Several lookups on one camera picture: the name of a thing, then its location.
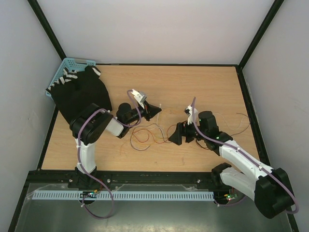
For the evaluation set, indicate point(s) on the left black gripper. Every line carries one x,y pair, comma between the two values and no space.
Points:
150,110

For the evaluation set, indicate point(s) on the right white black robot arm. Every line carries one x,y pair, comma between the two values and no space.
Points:
269,188

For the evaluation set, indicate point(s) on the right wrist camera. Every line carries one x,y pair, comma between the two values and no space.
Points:
192,114

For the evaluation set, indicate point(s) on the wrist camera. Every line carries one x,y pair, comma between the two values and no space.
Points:
140,97
192,114

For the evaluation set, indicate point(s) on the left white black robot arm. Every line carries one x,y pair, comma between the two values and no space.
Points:
101,122

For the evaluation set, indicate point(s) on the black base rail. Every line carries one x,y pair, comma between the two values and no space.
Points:
200,180

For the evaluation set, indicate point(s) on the black striped cloth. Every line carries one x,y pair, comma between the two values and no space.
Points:
76,90

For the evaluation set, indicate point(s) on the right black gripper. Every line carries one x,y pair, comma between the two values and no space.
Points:
182,129

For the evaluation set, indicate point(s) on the light blue slotted cable duct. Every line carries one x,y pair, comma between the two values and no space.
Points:
124,195

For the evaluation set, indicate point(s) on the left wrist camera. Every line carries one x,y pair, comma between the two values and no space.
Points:
140,97

